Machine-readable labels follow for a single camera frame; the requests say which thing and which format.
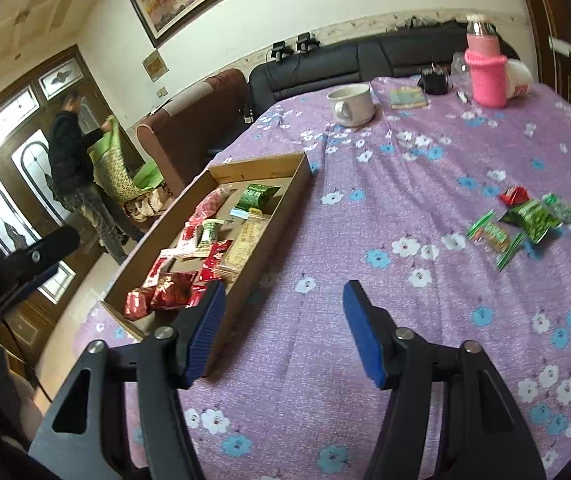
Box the green leaf print snack packet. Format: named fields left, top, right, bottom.
left=236, top=182, right=283, bottom=212

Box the wooden glass door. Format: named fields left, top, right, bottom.
left=0, top=45, right=141, bottom=311

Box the small framed picture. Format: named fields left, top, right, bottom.
left=142, top=49, right=169, bottom=83

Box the green woven cloth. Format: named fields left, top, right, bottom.
left=90, top=114, right=164, bottom=206

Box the green pea snack packet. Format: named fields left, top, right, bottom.
left=498, top=199, right=564, bottom=244

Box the small black container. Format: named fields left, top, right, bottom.
left=417, top=64, right=449, bottom=96

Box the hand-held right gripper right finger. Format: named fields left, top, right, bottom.
left=342, top=280, right=549, bottom=480

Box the small red snack packet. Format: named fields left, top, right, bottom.
left=498, top=186, right=531, bottom=206

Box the white and red snack packet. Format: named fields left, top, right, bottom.
left=176, top=222, right=206, bottom=260

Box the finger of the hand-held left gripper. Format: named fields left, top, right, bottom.
left=0, top=225, right=82, bottom=309

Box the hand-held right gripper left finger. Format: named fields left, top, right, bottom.
left=30, top=280, right=228, bottom=480

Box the black leather sofa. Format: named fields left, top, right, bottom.
left=248, top=22, right=521, bottom=111

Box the dark brown snack packet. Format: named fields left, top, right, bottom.
left=150, top=271, right=199, bottom=310

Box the purple floral tablecloth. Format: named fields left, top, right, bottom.
left=78, top=77, right=571, bottom=480

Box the cardboard box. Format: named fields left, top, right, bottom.
left=100, top=151, right=314, bottom=379

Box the dark red snack packet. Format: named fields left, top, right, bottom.
left=124, top=287, right=159, bottom=322

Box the green and white snack packet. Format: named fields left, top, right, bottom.
left=198, top=220, right=224, bottom=247

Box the clear biscuit packet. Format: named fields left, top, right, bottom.
left=214, top=215, right=273, bottom=281

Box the floral bag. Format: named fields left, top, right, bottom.
left=123, top=185, right=174, bottom=221

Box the brown armchair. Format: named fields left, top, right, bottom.
left=136, top=67, right=249, bottom=187

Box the clear green-edged snack packet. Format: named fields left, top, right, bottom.
left=467, top=210, right=527, bottom=272

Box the small green wrapped candy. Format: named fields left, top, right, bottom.
left=543, top=193, right=571, bottom=227

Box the black device on sofa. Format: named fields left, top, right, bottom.
left=270, top=41, right=294, bottom=64
left=296, top=32, right=321, bottom=54

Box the bottle with pink knit sleeve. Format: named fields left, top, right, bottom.
left=464, top=14, right=509, bottom=109

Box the pink checked snack packet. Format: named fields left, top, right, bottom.
left=188, top=185, right=234, bottom=226

